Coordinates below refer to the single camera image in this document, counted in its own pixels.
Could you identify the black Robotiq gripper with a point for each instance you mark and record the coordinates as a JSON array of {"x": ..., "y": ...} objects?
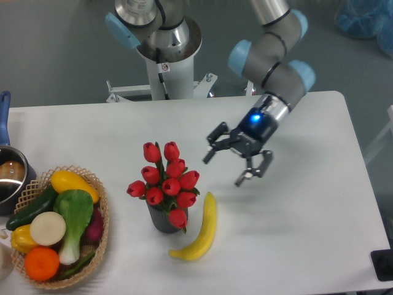
[{"x": 247, "y": 139}]

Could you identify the red tulip bouquet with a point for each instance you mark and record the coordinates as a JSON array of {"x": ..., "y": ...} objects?
[{"x": 166, "y": 180}]

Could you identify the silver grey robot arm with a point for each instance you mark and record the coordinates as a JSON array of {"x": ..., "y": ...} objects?
[{"x": 283, "y": 85}]

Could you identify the dark grey ribbed vase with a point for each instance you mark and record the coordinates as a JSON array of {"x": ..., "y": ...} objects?
[{"x": 160, "y": 217}]

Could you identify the yellow banana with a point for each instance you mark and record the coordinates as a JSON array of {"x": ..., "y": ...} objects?
[{"x": 205, "y": 238}]

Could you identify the blue plastic bag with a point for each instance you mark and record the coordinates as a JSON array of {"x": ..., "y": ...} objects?
[{"x": 367, "y": 20}]

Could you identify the purple sweet potato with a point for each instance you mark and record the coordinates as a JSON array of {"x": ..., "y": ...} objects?
[{"x": 94, "y": 230}]

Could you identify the green bok choy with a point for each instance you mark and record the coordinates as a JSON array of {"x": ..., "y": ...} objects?
[{"x": 76, "y": 208}]

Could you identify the black device at table edge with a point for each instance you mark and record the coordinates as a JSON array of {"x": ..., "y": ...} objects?
[{"x": 382, "y": 263}]

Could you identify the yellow squash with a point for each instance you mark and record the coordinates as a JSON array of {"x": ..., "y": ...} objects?
[{"x": 64, "y": 180}]

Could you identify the green chili pepper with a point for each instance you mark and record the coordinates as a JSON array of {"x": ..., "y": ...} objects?
[{"x": 77, "y": 268}]

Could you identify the dark green cucumber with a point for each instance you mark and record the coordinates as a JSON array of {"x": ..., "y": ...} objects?
[{"x": 42, "y": 203}]

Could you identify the woven wicker basket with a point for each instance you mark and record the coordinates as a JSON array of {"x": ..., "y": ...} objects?
[{"x": 33, "y": 189}]

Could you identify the white round radish slice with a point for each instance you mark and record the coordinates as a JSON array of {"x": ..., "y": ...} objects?
[{"x": 47, "y": 228}]

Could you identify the orange fruit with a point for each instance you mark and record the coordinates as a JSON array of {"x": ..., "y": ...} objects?
[{"x": 41, "y": 263}]

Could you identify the yellow bell pepper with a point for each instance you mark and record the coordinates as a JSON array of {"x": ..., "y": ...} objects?
[{"x": 21, "y": 239}]

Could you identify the white garlic clove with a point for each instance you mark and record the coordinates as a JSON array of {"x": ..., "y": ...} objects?
[{"x": 3, "y": 234}]

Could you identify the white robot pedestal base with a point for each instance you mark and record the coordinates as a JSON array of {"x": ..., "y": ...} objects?
[{"x": 168, "y": 42}]

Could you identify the blue handled saucepan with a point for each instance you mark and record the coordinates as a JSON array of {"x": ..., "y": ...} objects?
[{"x": 16, "y": 172}]

